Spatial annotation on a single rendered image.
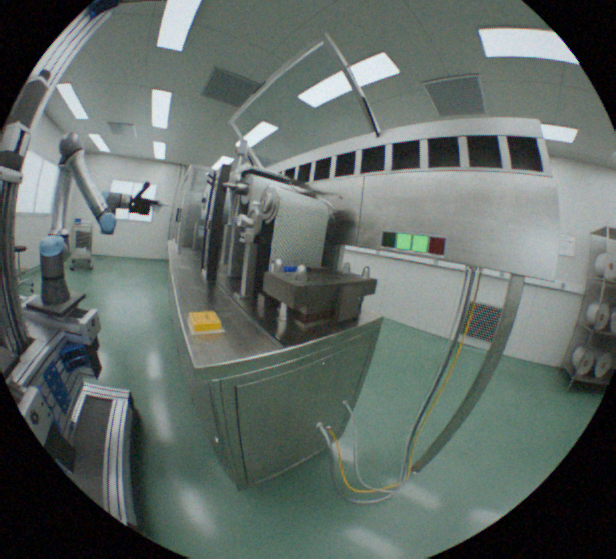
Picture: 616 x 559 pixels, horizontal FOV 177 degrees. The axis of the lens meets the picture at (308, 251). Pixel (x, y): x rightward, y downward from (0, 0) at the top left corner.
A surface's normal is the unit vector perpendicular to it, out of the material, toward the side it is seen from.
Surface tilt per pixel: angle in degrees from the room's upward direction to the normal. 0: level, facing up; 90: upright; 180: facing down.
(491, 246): 90
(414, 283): 90
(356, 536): 0
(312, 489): 0
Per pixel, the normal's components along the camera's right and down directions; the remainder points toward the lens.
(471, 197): -0.75, -0.07
